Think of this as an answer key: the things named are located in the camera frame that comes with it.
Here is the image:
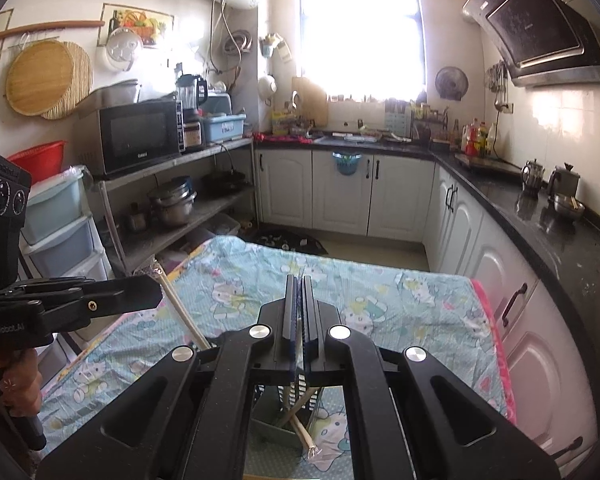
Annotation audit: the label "dark lidded pot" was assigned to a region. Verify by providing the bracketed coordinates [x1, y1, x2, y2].
[547, 163, 581, 198]

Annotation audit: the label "white hanging wall holder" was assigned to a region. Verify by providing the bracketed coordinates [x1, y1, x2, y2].
[260, 32, 293, 63]

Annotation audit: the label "fruit basket wall poster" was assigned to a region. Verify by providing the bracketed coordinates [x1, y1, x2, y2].
[98, 2, 173, 50]

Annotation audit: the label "wooden cutting board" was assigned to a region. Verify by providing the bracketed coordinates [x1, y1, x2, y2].
[291, 76, 329, 127]

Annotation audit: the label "grey small appliance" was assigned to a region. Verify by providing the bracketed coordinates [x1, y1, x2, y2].
[207, 92, 232, 116]

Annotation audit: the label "stacked steel pots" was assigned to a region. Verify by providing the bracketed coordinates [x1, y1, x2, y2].
[147, 176, 198, 226]

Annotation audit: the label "steel bowl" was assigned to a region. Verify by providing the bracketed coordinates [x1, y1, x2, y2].
[552, 195, 586, 220]

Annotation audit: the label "black slanted range hood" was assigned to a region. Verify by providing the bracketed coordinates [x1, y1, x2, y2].
[462, 0, 600, 87]

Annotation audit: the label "person's left hand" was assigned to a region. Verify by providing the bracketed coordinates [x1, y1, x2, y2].
[0, 349, 43, 413]

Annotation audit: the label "cartoon cat printed tablecloth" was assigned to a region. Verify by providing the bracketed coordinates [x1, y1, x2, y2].
[40, 235, 511, 480]

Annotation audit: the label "steel kettle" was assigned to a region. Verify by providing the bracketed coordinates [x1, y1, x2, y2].
[521, 159, 546, 193]

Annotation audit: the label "black kitchen countertop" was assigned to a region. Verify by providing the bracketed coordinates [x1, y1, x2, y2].
[252, 130, 600, 371]

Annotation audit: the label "round bamboo tray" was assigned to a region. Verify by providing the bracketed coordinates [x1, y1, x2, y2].
[6, 40, 76, 117]

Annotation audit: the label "red plastic basin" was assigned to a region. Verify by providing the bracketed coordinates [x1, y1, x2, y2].
[7, 141, 67, 183]

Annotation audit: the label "single chopstick pair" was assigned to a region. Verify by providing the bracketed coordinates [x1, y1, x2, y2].
[150, 260, 212, 351]

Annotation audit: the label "black microwave oven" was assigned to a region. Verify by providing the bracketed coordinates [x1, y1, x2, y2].
[87, 99, 185, 177]

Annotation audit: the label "metal dish rack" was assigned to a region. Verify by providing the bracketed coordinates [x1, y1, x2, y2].
[412, 105, 451, 141]

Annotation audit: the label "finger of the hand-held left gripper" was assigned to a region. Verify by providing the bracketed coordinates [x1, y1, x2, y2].
[0, 276, 101, 303]
[55, 275, 163, 323]

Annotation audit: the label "pale blue knife holder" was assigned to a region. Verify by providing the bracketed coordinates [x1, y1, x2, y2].
[384, 100, 411, 138]

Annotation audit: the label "coiled grey hose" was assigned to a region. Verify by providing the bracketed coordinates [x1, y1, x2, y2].
[223, 30, 254, 56]

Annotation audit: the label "pink blanket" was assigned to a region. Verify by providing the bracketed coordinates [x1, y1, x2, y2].
[472, 280, 518, 421]

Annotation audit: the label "dark floor mat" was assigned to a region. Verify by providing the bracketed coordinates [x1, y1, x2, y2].
[242, 227, 331, 256]

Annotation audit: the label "black blender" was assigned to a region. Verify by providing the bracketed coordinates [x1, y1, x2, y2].
[176, 74, 208, 151]

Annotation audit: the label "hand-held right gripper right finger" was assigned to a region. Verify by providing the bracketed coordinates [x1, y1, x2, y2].
[301, 275, 566, 480]

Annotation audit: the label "white plastic steamer lid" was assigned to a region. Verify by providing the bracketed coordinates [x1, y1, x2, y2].
[96, 27, 144, 72]

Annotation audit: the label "small hanging kitchen tools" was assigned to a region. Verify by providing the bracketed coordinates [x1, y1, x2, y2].
[486, 62, 508, 93]

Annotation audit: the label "black frying pan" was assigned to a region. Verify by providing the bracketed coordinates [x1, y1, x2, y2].
[202, 170, 246, 192]

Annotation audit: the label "metal storage shelf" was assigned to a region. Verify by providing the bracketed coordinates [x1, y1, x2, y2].
[92, 137, 258, 276]

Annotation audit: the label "round woven straw mat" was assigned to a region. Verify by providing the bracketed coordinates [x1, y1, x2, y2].
[42, 42, 93, 121]

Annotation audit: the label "metal baking tray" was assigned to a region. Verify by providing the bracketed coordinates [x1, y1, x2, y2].
[87, 79, 143, 111]

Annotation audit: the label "pastel plastic drawer tower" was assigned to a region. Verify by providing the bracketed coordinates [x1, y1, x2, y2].
[20, 165, 111, 341]

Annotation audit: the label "green plastic utensil basket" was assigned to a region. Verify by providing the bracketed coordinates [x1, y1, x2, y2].
[250, 384, 351, 461]

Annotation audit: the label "blue plastic dish box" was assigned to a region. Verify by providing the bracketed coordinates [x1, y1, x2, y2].
[200, 112, 247, 143]

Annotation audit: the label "small wall fan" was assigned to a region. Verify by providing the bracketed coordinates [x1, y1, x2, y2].
[435, 66, 469, 101]

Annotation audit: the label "kitchen window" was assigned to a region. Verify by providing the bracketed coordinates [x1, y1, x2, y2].
[295, 0, 426, 101]

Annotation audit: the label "cluster of condiment bottles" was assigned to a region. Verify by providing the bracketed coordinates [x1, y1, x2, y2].
[450, 117, 501, 158]

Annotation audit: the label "blue hanging plastic bin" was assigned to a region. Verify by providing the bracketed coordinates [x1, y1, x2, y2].
[331, 151, 362, 179]

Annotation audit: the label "wooden rolling pin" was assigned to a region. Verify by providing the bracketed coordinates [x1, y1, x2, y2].
[0, 20, 106, 46]

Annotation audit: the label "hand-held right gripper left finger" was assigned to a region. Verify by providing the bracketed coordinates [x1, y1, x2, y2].
[35, 274, 301, 480]

